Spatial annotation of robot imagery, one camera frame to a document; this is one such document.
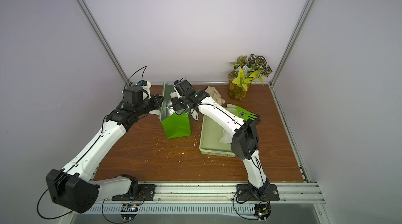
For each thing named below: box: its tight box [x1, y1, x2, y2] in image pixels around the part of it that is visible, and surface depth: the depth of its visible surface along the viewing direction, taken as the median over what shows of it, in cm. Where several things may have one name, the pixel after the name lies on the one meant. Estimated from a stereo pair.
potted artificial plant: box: [227, 53, 273, 101], surface depth 99 cm
